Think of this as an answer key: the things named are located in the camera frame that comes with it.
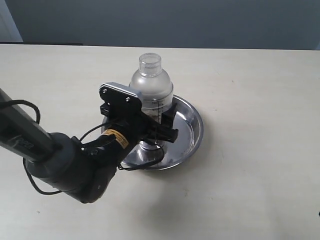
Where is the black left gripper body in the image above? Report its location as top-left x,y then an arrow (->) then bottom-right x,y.
109,111 -> 158,148

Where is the clear plastic shaker bottle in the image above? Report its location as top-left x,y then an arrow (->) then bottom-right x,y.
129,52 -> 176,151

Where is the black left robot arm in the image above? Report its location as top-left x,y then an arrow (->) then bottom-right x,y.
0,82 -> 179,204

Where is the round stainless steel plate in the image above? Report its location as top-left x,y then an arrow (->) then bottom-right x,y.
101,95 -> 204,171

